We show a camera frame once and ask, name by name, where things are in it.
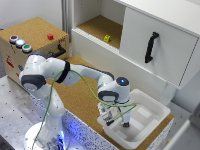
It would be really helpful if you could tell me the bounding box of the pink block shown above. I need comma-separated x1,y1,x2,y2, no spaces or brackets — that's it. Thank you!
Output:
46,33,55,41

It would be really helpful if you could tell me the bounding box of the yellow block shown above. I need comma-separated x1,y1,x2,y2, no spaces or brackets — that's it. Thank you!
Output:
103,34,112,43

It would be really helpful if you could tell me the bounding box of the white sliding door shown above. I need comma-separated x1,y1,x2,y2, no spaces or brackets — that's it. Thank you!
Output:
118,6,200,89

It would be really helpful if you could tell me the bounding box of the black drawer handle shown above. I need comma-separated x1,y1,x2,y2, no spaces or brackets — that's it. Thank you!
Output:
47,43,67,59

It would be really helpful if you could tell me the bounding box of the wooden drawer box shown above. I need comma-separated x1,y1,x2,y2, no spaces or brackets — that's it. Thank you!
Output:
0,16,71,90

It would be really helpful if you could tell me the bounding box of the blue button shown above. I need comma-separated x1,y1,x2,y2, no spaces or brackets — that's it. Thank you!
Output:
15,38,27,49

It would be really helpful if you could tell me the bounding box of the black door handle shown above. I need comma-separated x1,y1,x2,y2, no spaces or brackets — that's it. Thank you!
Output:
144,31,160,64

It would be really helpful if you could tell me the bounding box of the red button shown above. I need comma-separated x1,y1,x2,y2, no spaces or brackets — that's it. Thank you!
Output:
9,34,20,45

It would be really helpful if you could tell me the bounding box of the green cable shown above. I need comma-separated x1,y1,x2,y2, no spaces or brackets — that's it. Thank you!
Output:
33,68,138,149

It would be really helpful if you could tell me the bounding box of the white cabinet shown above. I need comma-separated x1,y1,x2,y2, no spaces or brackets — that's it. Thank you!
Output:
70,0,200,106

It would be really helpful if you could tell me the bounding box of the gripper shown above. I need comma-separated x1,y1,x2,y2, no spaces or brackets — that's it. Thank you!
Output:
99,101,118,127

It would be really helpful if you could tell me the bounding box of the white plastic box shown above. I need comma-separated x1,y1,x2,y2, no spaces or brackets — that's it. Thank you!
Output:
96,88,172,150

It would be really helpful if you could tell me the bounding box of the green button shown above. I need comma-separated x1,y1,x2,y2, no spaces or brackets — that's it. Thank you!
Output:
21,43,33,54

